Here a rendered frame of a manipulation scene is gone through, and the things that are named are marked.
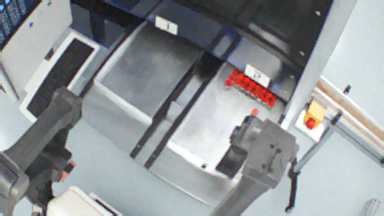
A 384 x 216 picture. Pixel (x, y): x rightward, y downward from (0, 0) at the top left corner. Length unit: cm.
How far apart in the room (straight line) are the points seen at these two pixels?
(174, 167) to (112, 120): 25
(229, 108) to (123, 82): 36
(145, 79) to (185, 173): 34
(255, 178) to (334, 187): 181
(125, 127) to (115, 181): 89
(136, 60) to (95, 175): 95
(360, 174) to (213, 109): 146
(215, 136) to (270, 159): 72
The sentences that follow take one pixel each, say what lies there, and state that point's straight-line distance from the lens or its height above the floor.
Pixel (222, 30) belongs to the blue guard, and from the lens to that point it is 133.
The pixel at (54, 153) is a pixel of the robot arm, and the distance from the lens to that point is 106.
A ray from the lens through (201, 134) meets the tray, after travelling 146.
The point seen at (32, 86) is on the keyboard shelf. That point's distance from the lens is 172.
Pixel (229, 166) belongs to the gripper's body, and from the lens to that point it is 129.
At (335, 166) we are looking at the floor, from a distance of 256.
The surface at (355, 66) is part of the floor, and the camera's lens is 299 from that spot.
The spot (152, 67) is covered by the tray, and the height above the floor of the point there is 88.
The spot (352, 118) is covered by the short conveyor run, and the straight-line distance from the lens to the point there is 156.
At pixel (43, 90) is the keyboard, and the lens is 165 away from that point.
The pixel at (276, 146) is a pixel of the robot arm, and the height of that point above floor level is 153.
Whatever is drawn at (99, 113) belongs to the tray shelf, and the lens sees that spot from 149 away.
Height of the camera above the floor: 223
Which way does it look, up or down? 65 degrees down
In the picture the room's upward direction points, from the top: 9 degrees clockwise
